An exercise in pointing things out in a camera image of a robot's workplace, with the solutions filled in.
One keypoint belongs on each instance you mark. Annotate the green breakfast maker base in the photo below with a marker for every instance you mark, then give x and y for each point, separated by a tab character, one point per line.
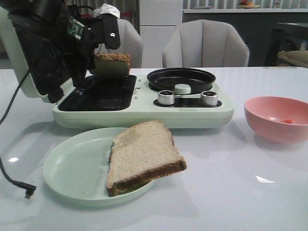
128	102

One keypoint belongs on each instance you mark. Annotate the grey upholstered chair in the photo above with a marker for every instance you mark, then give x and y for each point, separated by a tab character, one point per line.
205	43
131	43

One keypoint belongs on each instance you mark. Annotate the fruit plate on counter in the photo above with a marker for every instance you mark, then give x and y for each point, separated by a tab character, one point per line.
245	4

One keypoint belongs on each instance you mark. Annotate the green breakfast maker lid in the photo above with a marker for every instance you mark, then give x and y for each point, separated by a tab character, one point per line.
37	63

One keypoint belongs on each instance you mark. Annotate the black round frying pan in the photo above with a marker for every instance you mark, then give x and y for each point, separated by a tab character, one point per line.
168	78

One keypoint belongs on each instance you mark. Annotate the left silver control knob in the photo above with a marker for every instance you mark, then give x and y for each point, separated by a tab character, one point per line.
166	97

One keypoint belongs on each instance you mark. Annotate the pink bowl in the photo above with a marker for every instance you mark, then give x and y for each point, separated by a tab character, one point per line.
265	113

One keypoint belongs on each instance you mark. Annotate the silver control knob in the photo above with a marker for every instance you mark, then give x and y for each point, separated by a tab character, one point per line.
166	97
209	98

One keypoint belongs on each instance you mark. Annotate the beige cushion at right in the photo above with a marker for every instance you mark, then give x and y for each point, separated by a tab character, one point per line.
293	58

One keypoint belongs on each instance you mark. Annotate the white refrigerator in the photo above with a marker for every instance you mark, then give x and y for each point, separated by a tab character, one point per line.
157	20

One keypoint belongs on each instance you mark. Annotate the light green round plate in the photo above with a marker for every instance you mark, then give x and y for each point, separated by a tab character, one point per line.
77	169

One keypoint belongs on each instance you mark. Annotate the dark washing machine at right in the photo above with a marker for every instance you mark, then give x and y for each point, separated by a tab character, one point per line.
286	37

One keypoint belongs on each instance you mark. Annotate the right grey upholstered chair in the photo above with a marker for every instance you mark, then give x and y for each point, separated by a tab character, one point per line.
205	43

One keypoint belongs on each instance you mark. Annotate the red barrier belt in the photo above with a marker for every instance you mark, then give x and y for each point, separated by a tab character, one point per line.
126	14

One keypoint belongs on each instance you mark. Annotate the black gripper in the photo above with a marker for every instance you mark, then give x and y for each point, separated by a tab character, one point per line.
64	28

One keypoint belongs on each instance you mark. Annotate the orange shrimp piece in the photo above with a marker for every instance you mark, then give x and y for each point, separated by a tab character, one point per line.
287	121

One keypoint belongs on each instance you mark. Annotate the dark kitchen counter cabinet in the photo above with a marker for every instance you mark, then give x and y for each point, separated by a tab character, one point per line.
261	29

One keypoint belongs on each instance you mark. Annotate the left grey upholstered chair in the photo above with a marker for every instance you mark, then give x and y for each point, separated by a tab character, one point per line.
131	43

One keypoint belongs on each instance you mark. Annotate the right silver control knob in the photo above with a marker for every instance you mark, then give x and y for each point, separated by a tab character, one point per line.
209	98

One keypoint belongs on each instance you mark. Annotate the bread slice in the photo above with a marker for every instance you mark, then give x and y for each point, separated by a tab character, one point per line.
140	154
111	66

